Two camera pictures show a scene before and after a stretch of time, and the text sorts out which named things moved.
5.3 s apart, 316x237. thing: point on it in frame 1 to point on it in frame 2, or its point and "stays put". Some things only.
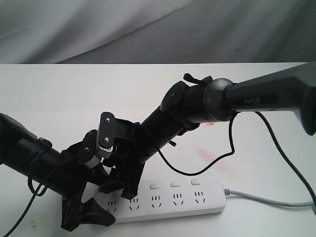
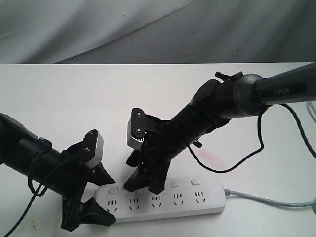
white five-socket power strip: (165, 198) stays put
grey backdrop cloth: (34, 32) stays put
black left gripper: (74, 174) stays put
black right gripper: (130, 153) to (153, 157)
